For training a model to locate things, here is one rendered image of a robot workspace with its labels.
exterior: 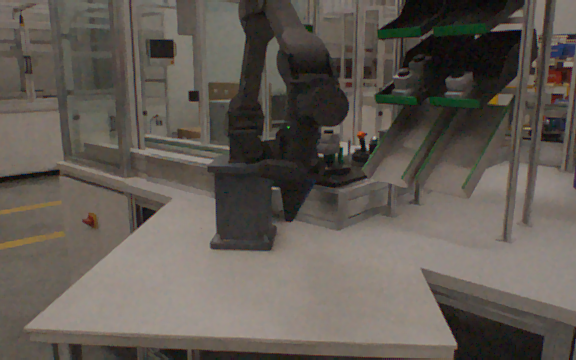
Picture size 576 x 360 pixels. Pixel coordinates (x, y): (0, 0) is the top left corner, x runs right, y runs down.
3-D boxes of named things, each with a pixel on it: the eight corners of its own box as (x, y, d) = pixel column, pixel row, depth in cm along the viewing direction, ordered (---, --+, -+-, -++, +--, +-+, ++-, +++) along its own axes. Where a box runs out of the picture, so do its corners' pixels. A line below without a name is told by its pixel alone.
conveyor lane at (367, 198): (346, 226, 131) (347, 190, 129) (258, 204, 152) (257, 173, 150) (501, 162, 221) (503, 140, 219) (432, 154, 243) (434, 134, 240)
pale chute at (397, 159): (409, 188, 119) (402, 178, 117) (369, 179, 129) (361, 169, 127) (461, 103, 127) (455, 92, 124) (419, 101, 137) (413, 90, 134)
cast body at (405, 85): (406, 103, 119) (399, 77, 116) (394, 101, 123) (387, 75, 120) (430, 88, 122) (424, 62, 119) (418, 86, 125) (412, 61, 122)
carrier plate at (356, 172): (336, 190, 133) (336, 182, 133) (272, 177, 148) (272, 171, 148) (382, 176, 151) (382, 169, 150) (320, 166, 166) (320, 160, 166)
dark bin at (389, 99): (417, 106, 116) (410, 78, 113) (376, 103, 126) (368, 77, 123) (478, 57, 129) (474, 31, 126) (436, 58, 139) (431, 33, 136)
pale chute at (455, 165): (469, 199, 110) (463, 187, 107) (421, 188, 120) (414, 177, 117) (521, 107, 117) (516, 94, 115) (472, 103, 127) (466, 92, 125)
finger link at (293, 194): (312, 181, 76) (276, 175, 78) (307, 183, 73) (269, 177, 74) (306, 225, 77) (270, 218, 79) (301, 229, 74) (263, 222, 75)
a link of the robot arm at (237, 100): (241, -10, 93) (248, 6, 88) (277, -9, 95) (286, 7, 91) (225, 120, 115) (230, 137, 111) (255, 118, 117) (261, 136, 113)
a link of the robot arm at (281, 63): (276, 50, 75) (303, 41, 64) (325, 50, 77) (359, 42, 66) (277, 124, 77) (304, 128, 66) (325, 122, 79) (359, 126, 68)
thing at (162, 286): (25, 343, 80) (23, 327, 79) (179, 201, 168) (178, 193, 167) (456, 361, 75) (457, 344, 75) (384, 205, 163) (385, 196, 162)
